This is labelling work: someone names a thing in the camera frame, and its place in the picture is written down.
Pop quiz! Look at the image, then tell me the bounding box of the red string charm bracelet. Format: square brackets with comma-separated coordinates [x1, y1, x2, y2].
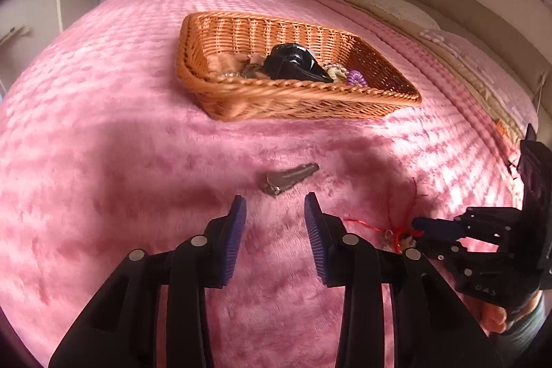
[343, 176, 429, 254]

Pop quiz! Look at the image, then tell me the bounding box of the purple spiral hair tie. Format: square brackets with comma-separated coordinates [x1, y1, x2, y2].
[345, 69, 370, 88]

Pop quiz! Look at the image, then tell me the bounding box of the cream spiral hair tie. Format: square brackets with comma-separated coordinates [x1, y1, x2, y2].
[323, 62, 351, 84]

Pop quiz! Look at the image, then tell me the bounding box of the black wrist watch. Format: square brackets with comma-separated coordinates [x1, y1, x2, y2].
[263, 43, 333, 83]

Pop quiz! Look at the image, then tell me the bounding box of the grey sleeve forearm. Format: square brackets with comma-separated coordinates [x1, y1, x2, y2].
[489, 298, 551, 367]

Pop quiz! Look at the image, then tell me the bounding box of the person's right hand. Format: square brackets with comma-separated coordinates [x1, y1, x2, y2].
[479, 290, 543, 334]

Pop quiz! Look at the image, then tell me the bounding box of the beige quilt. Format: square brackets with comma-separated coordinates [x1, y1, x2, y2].
[343, 0, 539, 143]

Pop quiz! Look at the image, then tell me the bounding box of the pink checked pillow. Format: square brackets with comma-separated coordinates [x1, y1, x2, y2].
[419, 29, 539, 133]

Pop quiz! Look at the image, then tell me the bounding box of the pink plush bedspread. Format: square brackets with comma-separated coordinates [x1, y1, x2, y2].
[1, 0, 521, 367]

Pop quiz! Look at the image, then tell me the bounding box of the beige bed headboard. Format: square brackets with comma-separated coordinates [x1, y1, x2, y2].
[410, 0, 551, 112]

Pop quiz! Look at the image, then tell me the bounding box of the white floral pillow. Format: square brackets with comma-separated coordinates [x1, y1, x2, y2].
[344, 0, 440, 29]

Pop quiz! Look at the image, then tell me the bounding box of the woven wicker basket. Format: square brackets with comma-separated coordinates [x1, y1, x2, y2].
[176, 11, 422, 121]

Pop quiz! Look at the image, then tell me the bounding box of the pearl bead bracelet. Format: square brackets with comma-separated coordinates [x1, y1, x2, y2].
[219, 52, 269, 80]

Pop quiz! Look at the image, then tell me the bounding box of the small wall shelf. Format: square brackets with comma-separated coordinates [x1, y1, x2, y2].
[0, 26, 31, 46]

